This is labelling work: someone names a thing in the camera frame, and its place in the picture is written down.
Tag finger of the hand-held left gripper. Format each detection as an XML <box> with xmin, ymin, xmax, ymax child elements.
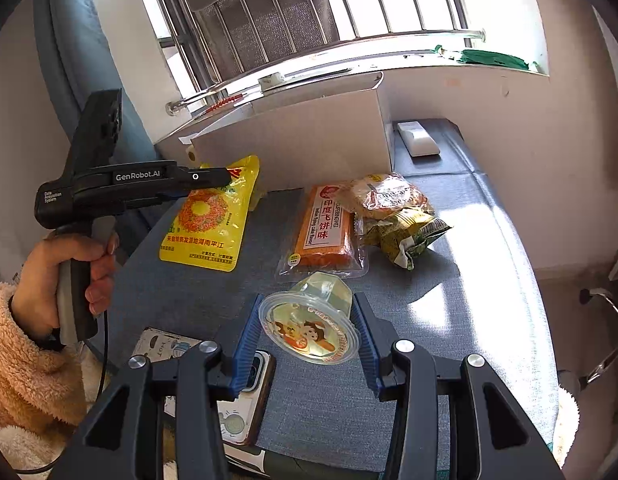
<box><xmin>176</xmin><ymin>165</ymin><xmax>236</xmax><ymax>192</ymax></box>
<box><xmin>124</xmin><ymin>187</ymin><xmax>192</xmax><ymax>208</ymax></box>

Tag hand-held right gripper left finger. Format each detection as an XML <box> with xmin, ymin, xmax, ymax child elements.
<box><xmin>59</xmin><ymin>294</ymin><xmax>270</xmax><ymax>480</ymax></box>

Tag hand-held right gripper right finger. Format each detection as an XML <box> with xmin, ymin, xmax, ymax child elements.
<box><xmin>353</xmin><ymin>292</ymin><xmax>564</xmax><ymax>480</ymax></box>

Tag yellow donut print packet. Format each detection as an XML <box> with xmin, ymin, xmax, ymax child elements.
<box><xmin>159</xmin><ymin>155</ymin><xmax>260</xmax><ymax>273</ymax></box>

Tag clear jelly cup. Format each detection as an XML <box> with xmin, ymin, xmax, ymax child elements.
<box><xmin>259</xmin><ymin>271</ymin><xmax>362</xmax><ymax>366</ymax></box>

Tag white cardboard box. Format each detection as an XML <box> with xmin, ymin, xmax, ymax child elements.
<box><xmin>191</xmin><ymin>71</ymin><xmax>394</xmax><ymax>196</ymax></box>

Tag person's left forearm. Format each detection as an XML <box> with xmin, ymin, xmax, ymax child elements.
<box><xmin>0</xmin><ymin>280</ymin><xmax>107</xmax><ymax>466</ymax></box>

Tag person's left hand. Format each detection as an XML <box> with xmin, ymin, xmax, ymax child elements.
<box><xmin>11</xmin><ymin>232</ymin><xmax>120</xmax><ymax>333</ymax></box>

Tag orange pens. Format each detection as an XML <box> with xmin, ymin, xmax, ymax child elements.
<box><xmin>206</xmin><ymin>94</ymin><xmax>240</xmax><ymax>112</ymax></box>

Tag phone with cartoon case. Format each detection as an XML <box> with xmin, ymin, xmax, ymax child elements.
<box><xmin>139</xmin><ymin>327</ymin><xmax>277</xmax><ymax>448</ymax></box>

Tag yellow green snack packet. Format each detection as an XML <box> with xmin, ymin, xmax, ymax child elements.
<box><xmin>356</xmin><ymin>210</ymin><xmax>454</xmax><ymax>272</ymax></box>

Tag teal curtain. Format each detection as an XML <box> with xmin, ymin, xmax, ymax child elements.
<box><xmin>31</xmin><ymin>0</ymin><xmax>160</xmax><ymax>241</ymax></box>

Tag orange flatbread snack packet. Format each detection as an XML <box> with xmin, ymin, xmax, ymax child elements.
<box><xmin>275</xmin><ymin>183</ymin><xmax>370</xmax><ymax>283</ymax></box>

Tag clear round cake packet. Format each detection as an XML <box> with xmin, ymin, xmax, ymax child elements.
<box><xmin>336</xmin><ymin>173</ymin><xmax>434</xmax><ymax>221</ymax></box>

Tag grey hanging cloth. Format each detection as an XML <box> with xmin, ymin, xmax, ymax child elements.
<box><xmin>166</xmin><ymin>0</ymin><xmax>340</xmax><ymax>81</ymax></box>

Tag white remote control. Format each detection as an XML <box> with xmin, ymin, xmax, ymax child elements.
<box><xmin>395</xmin><ymin>120</ymin><xmax>441</xmax><ymax>158</ymax></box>

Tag metal window grille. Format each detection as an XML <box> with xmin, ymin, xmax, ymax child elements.
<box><xmin>114</xmin><ymin>0</ymin><xmax>487</xmax><ymax>116</ymax></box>

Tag green cloth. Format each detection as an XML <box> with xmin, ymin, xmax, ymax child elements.
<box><xmin>431</xmin><ymin>46</ymin><xmax>540</xmax><ymax>72</ymax></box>

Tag black cable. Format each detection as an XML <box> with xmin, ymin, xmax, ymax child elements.
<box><xmin>19</xmin><ymin>310</ymin><xmax>110</xmax><ymax>476</ymax></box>

